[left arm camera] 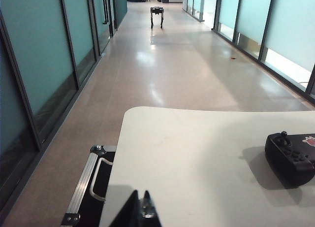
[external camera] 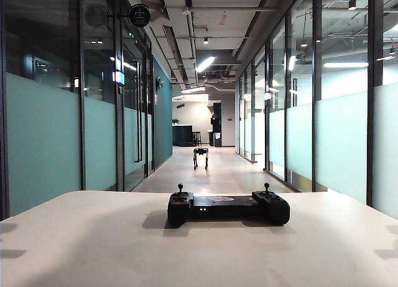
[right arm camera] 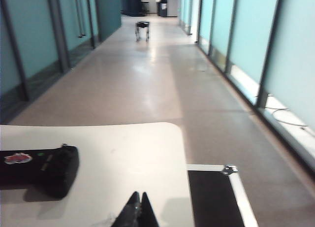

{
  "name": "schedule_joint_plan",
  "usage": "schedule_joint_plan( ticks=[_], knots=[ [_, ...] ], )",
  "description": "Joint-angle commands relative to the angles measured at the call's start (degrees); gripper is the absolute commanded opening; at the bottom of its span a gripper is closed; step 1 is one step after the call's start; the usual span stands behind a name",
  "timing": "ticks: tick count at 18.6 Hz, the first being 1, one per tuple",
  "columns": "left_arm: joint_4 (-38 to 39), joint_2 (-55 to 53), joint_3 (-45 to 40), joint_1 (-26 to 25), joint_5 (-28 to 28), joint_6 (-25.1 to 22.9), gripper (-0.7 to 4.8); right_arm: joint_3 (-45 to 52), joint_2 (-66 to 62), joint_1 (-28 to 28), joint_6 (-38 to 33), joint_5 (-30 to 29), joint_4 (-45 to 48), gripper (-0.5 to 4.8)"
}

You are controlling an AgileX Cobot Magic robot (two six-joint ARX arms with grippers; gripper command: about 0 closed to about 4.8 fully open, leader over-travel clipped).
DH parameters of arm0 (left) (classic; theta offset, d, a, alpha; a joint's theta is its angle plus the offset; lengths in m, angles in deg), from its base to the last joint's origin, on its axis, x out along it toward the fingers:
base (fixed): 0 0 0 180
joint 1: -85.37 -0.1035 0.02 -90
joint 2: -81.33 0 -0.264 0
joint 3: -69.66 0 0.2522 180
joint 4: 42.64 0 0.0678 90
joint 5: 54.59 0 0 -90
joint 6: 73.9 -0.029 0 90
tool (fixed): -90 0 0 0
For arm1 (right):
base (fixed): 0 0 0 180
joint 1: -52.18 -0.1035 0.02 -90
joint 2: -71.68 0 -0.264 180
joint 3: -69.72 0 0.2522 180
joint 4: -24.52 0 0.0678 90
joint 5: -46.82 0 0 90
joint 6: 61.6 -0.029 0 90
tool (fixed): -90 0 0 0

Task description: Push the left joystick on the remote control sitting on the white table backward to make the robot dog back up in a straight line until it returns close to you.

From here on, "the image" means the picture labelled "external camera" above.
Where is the black remote control with joysticks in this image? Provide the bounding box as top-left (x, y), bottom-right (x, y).
top-left (167, 182), bottom-right (291, 228)

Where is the round black hanging sign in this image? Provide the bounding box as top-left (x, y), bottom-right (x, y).
top-left (116, 3), bottom-right (152, 28)

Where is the long linear ceiling light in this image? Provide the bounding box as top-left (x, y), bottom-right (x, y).
top-left (195, 55), bottom-right (216, 73)

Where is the long vertical door handle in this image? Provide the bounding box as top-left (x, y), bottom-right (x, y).
top-left (134, 60), bottom-right (144, 163)

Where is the dark bar counter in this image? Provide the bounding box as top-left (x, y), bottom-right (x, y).
top-left (172, 125), bottom-right (193, 147)

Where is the quadruped robot dog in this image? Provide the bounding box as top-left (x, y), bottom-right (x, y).
top-left (192, 146), bottom-right (210, 171)

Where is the room linear ceiling light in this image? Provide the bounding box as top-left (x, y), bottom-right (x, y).
top-left (323, 62), bottom-right (369, 68)

